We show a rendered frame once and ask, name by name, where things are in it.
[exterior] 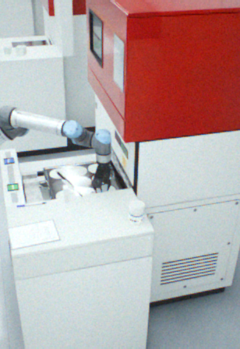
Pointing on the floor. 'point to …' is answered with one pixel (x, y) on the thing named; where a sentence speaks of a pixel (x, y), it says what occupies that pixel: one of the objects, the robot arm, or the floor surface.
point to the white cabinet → (87, 306)
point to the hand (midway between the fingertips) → (102, 195)
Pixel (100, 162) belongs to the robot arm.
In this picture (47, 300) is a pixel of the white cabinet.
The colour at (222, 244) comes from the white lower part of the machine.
